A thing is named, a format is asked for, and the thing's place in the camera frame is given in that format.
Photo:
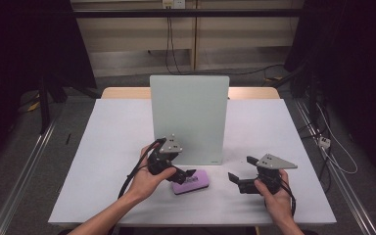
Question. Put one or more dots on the white table cover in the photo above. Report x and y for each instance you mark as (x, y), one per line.
(111, 130)

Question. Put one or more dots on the wooden table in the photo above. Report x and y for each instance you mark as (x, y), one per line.
(127, 93)

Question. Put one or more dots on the white power strip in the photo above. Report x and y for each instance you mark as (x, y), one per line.
(324, 142)

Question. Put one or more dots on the small black floor stick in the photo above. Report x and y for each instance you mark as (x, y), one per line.
(68, 139)

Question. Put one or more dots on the frosted glass whiteboard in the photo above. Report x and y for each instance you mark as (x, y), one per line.
(192, 107)

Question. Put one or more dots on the person's left hand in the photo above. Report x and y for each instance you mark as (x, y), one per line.
(145, 182)

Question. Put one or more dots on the black curtain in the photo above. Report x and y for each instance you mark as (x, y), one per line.
(355, 49)
(19, 49)

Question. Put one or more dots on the person's right hand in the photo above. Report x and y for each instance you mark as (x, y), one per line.
(275, 202)

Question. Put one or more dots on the black metal stand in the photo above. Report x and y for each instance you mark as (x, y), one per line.
(44, 107)

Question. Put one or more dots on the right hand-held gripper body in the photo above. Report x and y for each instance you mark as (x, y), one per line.
(271, 169)

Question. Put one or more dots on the metal floor rail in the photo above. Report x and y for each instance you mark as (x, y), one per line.
(346, 192)
(19, 182)

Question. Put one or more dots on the black horizontal bar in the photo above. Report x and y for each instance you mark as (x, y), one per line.
(127, 13)

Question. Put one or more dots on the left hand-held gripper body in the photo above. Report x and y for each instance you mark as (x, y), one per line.
(163, 160)

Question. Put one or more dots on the white wall socket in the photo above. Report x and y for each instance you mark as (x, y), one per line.
(173, 3)

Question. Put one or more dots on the purple whiteboard eraser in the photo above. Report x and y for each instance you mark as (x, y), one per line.
(196, 186)

